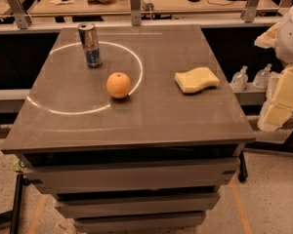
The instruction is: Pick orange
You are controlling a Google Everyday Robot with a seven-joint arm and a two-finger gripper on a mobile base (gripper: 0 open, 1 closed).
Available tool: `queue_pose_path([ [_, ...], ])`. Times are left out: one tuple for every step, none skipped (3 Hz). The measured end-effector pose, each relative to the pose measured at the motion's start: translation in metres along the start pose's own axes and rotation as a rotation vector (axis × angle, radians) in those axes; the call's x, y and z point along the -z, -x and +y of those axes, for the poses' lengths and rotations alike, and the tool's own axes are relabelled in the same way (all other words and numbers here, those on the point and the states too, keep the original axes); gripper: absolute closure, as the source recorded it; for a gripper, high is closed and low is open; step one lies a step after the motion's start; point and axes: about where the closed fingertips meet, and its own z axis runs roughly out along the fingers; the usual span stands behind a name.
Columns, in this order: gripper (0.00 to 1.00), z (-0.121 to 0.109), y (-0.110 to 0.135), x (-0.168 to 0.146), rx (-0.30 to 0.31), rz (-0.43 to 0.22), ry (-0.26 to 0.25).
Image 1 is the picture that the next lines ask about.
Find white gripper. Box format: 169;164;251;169
254;6;293;132

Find clear sanitizer bottle right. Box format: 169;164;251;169
252;63;272;90

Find right metal bracket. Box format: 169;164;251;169
241;0;260;23

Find left metal bracket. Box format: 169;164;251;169
7;0;31;29

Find clear sanitizer bottle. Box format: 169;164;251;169
252;63;272;90
230;65;248;92

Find middle metal bracket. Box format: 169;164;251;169
130;0;141;26

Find metal bracket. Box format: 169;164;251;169
130;0;141;26
241;0;260;23
7;0;31;29

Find yellow sponge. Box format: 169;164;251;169
175;67;220;94

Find orange fruit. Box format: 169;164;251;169
106;72;131;98

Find white power strip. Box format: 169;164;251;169
141;0;153;11

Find clear sanitizer bottle left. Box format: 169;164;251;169
230;65;248;92

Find silver blue drink can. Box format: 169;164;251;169
78;23;102;68

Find grey drawer cabinet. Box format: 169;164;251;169
3;25;254;234

